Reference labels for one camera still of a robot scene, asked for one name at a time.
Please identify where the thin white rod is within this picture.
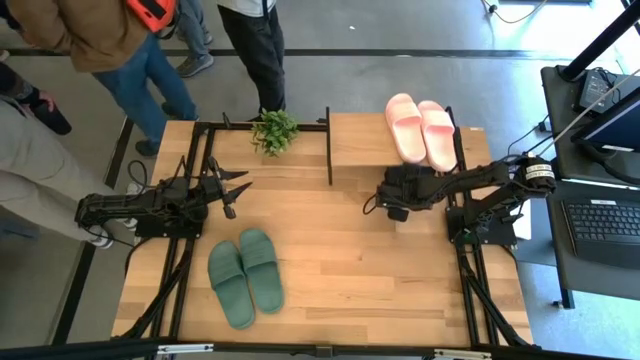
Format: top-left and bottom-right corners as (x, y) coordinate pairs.
(549, 67), (640, 157)

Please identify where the black monitor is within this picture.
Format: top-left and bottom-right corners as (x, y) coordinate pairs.
(571, 87), (640, 154)

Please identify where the black power adapter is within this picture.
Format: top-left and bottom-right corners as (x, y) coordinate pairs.
(578, 69), (615, 114)

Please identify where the yellow floor cable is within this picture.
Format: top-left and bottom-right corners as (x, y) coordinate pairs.
(480, 0), (550, 25)

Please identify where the black keyboard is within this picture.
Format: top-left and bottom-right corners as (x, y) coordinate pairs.
(562, 198), (640, 270)

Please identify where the green rubber slide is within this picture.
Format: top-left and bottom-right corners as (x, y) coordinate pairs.
(238, 228), (286, 315)
(207, 240), (256, 331)

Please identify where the white paper sheet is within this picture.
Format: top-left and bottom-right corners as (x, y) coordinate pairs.
(512, 199), (533, 242)

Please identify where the person's hand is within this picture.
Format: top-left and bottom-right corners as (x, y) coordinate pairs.
(34, 89), (56, 114)

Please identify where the black handheld object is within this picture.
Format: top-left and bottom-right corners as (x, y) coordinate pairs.
(32, 102), (73, 136)

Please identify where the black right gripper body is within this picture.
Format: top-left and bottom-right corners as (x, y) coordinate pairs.
(374, 172), (439, 224)

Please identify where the black computer desk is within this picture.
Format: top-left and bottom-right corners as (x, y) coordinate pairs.
(539, 64), (640, 310)

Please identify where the orange bag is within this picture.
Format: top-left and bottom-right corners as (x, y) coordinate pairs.
(124, 0), (179, 34)

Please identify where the pink rubber slide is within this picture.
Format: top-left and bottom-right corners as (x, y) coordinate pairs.
(417, 99), (458, 174)
(384, 92), (428, 165)

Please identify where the black power cable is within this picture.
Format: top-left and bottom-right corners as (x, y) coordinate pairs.
(507, 117), (552, 169)

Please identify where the black metal pole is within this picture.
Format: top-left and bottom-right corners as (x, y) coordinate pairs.
(558, 0), (640, 83)

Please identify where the black metal rig frame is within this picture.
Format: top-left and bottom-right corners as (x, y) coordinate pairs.
(0, 107), (640, 360)

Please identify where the small green potted plant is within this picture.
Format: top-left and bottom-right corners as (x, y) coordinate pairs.
(250, 108), (300, 158)

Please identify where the person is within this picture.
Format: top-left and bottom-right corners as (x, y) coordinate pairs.
(174, 0), (215, 79)
(0, 0), (199, 158)
(217, 0), (288, 122)
(0, 49), (144, 250)

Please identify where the wooden shelf with black legs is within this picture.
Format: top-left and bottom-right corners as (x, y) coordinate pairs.
(325, 105), (461, 186)

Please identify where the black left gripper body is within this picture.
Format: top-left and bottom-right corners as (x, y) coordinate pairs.
(200, 156), (236, 221)

